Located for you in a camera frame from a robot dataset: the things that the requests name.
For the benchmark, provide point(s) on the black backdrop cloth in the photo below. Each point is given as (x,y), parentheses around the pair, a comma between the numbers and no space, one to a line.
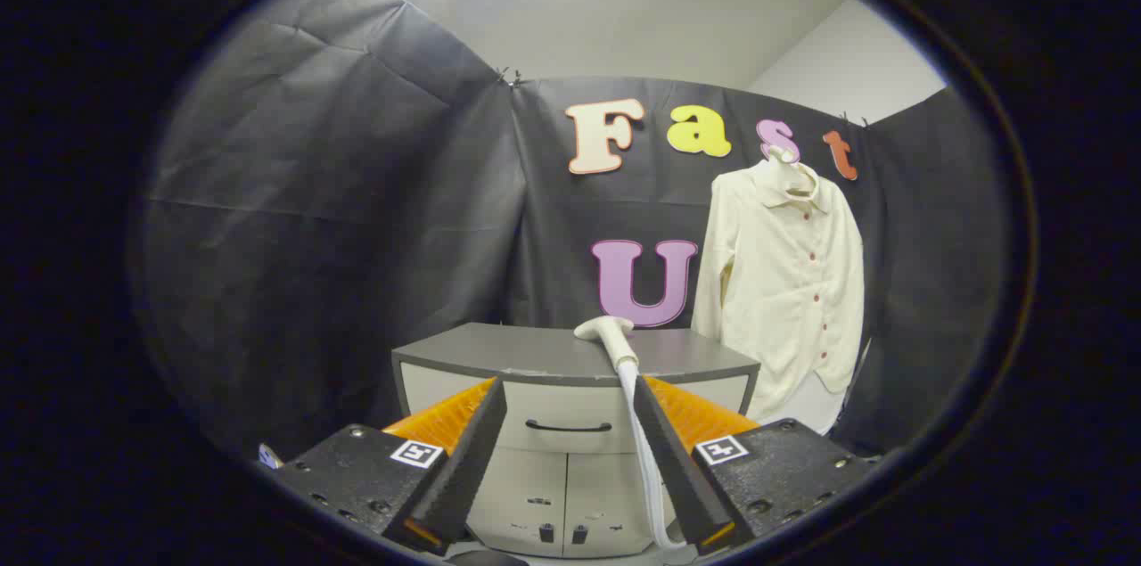
(312,236)

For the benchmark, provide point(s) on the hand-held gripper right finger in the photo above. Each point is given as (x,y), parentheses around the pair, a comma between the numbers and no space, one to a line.
(677,459)

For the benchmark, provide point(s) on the cream button-up shirt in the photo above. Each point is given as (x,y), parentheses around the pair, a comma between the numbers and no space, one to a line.
(784,299)

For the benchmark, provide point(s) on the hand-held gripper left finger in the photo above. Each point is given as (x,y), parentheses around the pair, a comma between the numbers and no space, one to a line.
(463,459)

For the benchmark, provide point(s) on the black backdrop clips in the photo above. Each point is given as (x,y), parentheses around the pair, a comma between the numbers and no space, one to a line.
(512,77)
(853,119)

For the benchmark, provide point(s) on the white plastic hanger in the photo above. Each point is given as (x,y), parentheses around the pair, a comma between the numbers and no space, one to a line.
(786,178)

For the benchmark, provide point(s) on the white garment steamer head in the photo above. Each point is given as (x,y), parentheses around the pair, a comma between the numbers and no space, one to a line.
(608,334)

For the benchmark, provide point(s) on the grey cabinet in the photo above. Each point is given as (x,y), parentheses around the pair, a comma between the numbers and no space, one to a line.
(535,354)

